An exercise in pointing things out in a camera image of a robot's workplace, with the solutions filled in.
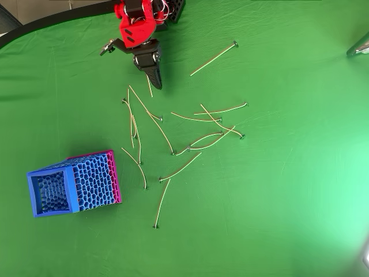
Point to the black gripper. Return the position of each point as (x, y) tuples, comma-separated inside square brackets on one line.
[(146, 59)]

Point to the cream candle wick metal base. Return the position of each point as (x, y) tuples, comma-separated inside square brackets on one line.
[(221, 133), (155, 227), (161, 118), (188, 149), (140, 163), (160, 179), (246, 104), (134, 136), (145, 187), (242, 136), (173, 153), (124, 100), (150, 88), (220, 119)]

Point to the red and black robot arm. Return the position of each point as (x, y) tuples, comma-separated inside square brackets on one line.
[(135, 29)]

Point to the blue and magenta lattice basket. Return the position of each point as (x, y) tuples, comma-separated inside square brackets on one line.
[(86, 179)]

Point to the stick at top right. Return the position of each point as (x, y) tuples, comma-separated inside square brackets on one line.
[(235, 44)]

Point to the green cloth with black rim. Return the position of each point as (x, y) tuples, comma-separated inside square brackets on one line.
[(259, 202)]

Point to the chrome metal stand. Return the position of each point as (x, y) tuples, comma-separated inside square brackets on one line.
[(359, 47)]

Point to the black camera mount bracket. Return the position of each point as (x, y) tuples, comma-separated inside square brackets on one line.
[(119, 46)]

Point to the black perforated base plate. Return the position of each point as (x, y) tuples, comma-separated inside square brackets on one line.
[(176, 11)]

